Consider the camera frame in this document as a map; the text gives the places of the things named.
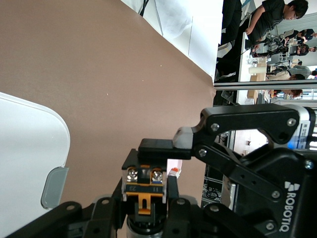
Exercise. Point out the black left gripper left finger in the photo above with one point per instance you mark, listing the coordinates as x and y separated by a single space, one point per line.
99 218

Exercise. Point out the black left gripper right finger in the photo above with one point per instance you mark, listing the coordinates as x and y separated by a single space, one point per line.
180 218

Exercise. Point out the person in black shirt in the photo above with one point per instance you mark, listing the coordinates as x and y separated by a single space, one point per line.
270 17

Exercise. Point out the person in grey shirt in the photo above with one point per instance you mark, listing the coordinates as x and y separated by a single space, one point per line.
297 70

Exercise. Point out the aluminium frame post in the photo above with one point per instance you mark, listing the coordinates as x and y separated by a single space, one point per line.
260 85

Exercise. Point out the orange black push-button switch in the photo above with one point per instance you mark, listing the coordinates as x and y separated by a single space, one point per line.
144 188

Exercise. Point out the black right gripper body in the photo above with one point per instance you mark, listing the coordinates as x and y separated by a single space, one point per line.
297 198

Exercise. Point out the person in dark blue shirt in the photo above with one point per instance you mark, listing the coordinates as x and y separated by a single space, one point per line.
308 33

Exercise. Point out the white lidded storage box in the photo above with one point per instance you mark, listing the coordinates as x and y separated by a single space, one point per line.
29 148

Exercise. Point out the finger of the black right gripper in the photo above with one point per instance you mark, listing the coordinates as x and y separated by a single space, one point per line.
223 119
235 223

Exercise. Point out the white partition panel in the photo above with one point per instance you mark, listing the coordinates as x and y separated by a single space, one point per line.
198 29

